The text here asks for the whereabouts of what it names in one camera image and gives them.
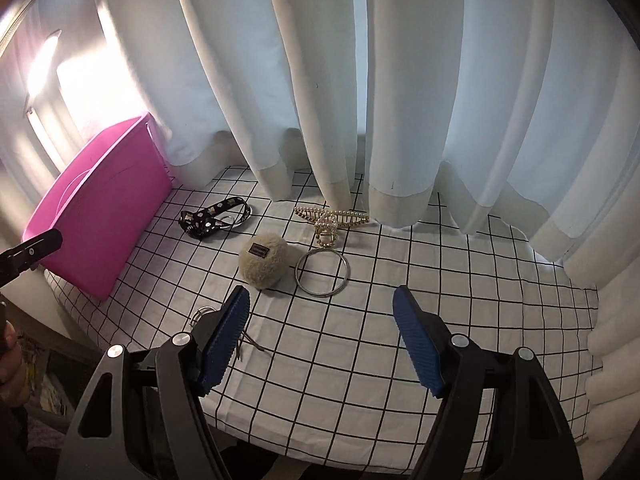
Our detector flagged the beige plush hair clip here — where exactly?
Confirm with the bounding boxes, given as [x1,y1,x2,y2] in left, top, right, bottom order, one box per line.
[238,235,289,291]

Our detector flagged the black printed lanyard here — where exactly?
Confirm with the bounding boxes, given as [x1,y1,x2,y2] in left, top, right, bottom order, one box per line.
[179,199,253,240]

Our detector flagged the person's left hand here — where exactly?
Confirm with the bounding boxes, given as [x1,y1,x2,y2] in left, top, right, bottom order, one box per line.
[0,327,28,403]

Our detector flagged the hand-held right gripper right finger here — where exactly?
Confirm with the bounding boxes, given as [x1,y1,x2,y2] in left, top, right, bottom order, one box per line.
[392,285,583,480]

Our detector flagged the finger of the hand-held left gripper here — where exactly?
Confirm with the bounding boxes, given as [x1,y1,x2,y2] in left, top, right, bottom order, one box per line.
[0,229,64,286]

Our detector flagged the thin metal hair clip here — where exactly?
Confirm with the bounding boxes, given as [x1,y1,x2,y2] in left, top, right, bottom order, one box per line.
[189,305,273,361]

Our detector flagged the pink plastic basin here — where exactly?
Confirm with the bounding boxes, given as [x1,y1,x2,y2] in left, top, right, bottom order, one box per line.
[21,112,173,302]

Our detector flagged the silver metal bangle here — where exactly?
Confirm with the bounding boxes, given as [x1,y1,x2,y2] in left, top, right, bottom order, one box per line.
[295,249,350,297]

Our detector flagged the white curtain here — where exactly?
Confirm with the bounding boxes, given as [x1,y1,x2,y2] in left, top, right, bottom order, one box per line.
[0,0,640,411]

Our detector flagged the gold pearl hair claw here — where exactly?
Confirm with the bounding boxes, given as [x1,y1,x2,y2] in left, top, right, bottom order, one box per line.
[294,205,371,250]

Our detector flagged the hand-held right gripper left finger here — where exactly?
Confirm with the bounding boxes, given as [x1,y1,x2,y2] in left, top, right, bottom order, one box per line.
[62,285,251,480]

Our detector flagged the colourful printed papers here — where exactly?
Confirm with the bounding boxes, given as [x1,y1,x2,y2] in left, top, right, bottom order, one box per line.
[20,335,68,416]

